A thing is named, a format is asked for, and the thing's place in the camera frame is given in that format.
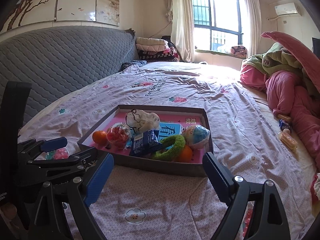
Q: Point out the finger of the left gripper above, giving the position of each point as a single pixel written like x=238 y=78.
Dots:
x=53 y=144
x=83 y=157

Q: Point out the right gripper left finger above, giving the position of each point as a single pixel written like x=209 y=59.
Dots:
x=96 y=178

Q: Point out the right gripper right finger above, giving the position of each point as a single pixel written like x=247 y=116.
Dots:
x=220 y=178

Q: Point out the orange tangerine without stem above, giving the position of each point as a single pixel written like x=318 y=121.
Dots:
x=100 y=137

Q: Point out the red toy egg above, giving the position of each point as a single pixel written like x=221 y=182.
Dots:
x=118 y=135

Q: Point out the orange tangerine with stem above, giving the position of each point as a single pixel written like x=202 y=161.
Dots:
x=185 y=156

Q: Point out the blue and white toy egg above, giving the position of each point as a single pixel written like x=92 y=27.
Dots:
x=196 y=136

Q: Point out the blue snack packet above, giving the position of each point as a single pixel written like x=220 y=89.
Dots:
x=145 y=143

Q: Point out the beige mesh drawstring pouch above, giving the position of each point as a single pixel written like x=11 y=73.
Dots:
x=140 y=121

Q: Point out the pink strawberry print bedsheet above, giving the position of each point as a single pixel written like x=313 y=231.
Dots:
x=136 y=204

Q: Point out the dark cardboard box tray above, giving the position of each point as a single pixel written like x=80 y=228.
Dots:
x=163 y=139

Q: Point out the yellow snack packet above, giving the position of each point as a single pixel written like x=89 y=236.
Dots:
x=286 y=138

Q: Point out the small blue candy wrapper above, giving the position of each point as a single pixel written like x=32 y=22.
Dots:
x=284 y=125

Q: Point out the grey quilted headboard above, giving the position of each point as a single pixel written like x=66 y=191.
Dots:
x=61 y=60

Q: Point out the white and pink scrunchie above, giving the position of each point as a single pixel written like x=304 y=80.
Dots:
x=315 y=188

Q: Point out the pink crumpled duvet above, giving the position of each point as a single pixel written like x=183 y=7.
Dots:
x=286 y=95

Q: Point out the dark cloth near headboard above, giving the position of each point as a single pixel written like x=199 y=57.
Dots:
x=134 y=64

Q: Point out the stack of folded blankets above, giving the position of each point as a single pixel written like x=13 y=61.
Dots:
x=156 y=50

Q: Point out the patterned cushion on windowsill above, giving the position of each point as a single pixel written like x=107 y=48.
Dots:
x=239 y=51

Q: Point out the green blanket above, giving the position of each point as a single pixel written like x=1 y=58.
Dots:
x=257 y=69

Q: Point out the pink quilted cushion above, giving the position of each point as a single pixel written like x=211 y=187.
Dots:
x=308 y=60

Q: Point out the black television screen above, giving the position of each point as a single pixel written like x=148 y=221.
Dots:
x=316 y=46

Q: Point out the cream left curtain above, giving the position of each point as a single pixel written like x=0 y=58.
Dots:
x=180 y=14

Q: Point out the cream curtain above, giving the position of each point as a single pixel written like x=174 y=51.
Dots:
x=255 y=26
x=180 y=14

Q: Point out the cream right curtain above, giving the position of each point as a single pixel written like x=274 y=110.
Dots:
x=255 y=26

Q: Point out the white air conditioner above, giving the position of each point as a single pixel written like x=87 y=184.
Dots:
x=287 y=9

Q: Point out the blossom tree wall painting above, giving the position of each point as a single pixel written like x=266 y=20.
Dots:
x=34 y=11

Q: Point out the window with black frame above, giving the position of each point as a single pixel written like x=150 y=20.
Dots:
x=217 y=24

